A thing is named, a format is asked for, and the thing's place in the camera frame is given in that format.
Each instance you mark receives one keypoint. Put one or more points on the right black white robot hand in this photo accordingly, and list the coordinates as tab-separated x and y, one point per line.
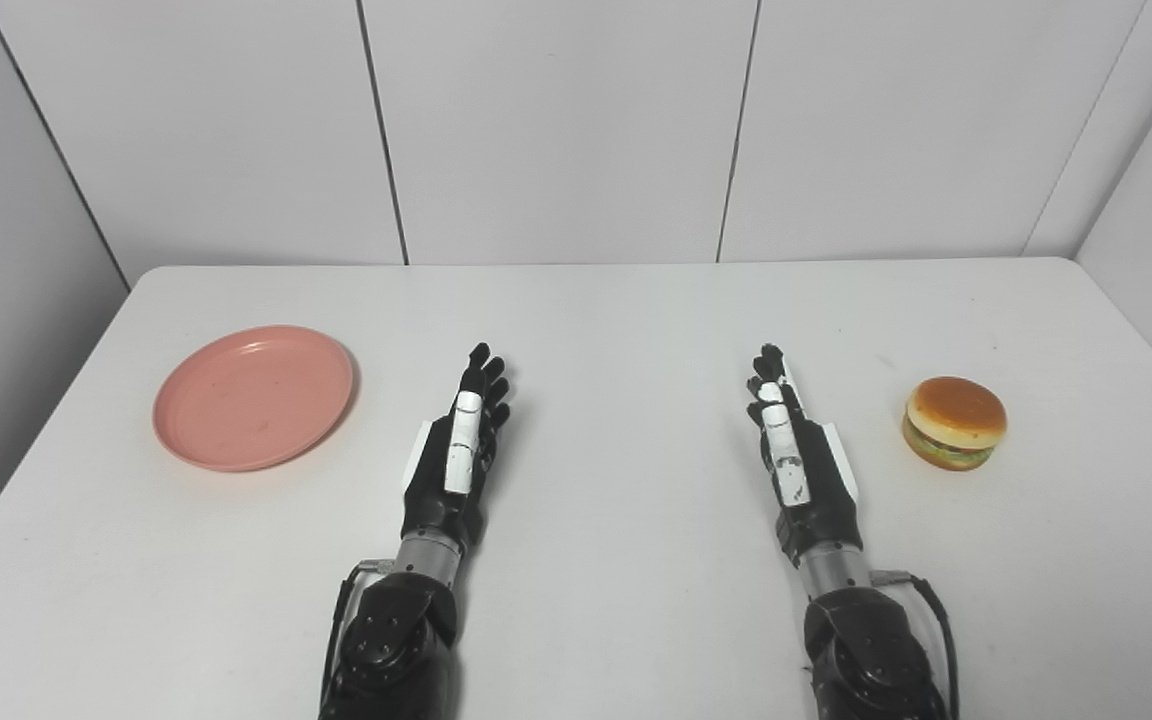
801	470

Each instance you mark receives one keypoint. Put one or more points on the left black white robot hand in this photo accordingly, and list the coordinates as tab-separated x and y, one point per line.
456	450

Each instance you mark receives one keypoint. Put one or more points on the toy hamburger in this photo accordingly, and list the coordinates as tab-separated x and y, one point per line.
954	423

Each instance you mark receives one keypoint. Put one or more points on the pink plastic plate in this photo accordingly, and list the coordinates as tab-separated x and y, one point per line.
254	397

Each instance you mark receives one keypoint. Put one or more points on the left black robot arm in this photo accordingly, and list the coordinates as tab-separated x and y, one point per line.
398	630

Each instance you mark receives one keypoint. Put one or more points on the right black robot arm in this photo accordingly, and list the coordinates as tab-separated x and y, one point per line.
861	640

